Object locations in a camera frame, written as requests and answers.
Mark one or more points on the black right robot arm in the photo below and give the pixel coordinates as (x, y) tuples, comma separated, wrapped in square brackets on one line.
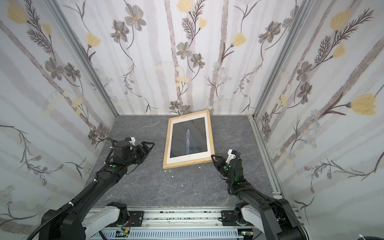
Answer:
[(275, 218)]

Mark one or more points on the white slotted cable duct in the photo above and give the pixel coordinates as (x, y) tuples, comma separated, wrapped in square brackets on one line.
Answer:
[(174, 234)]

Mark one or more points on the white photo paper sheet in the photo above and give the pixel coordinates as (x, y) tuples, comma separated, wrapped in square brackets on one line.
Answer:
[(189, 137)]

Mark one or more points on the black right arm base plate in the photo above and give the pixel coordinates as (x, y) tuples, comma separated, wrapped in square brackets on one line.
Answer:
[(229, 218)]

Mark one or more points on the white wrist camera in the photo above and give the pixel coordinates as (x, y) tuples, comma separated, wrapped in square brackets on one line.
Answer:
[(131, 140), (232, 154)]

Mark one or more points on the aluminium corner post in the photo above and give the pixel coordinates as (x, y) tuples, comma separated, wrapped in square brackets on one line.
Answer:
[(81, 52), (287, 47)]

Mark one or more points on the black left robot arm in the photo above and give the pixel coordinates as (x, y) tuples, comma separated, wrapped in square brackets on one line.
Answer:
[(70, 222)]

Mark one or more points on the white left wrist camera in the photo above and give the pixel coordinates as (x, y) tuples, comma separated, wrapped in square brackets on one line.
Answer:
[(131, 140)]

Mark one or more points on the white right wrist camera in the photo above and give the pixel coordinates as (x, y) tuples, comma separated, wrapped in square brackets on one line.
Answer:
[(232, 154)]

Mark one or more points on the aluminium corner post left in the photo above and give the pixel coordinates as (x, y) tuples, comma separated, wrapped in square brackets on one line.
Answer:
[(81, 52)]

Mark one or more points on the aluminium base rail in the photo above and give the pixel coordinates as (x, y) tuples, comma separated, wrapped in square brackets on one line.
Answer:
[(183, 218)]

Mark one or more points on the light wooden picture frame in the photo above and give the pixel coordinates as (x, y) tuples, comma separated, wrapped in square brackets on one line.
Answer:
[(165, 150)]

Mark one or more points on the aluminium corner post right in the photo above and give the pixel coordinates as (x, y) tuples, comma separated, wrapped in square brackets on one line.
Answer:
[(287, 47)]

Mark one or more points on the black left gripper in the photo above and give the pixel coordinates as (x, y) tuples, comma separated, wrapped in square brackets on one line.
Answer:
[(146, 150)]

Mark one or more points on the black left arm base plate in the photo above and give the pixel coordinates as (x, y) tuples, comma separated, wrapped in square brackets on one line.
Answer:
[(136, 218)]

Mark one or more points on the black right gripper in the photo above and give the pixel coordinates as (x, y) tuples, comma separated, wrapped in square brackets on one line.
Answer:
[(223, 165)]

